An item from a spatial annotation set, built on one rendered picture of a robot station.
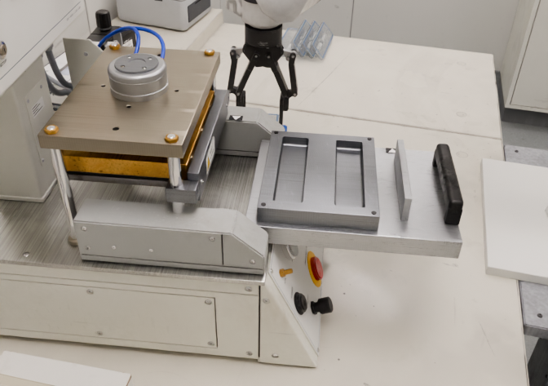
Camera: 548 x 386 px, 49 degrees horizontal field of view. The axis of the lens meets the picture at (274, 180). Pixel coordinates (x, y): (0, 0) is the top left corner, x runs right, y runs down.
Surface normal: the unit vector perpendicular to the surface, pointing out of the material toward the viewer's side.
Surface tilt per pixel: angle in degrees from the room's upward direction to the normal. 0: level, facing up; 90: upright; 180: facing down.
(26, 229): 0
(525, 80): 90
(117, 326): 90
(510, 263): 0
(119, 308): 90
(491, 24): 90
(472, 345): 0
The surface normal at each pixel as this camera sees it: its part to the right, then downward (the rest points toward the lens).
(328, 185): 0.02, -0.80
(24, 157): -0.10, 0.59
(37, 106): 0.99, 0.07
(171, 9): -0.34, 0.55
